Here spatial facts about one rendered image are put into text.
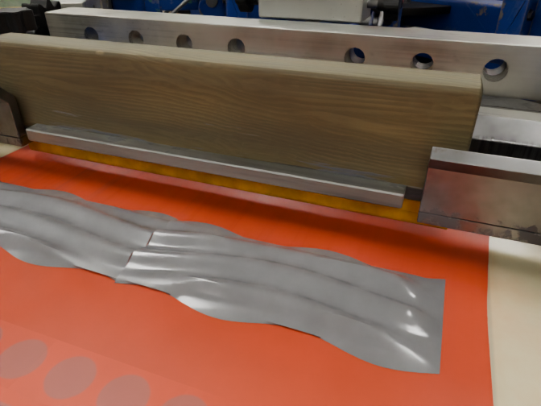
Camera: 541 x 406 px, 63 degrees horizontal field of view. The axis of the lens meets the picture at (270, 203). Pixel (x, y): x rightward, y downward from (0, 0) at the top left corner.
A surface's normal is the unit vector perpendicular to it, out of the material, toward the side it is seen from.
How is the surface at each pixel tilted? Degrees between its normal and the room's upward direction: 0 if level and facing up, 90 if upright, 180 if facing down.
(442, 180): 90
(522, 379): 0
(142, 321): 0
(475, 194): 90
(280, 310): 38
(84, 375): 0
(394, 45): 90
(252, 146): 90
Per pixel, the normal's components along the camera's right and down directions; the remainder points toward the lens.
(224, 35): -0.36, 0.49
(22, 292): 0.00, -0.85
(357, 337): -0.22, -0.42
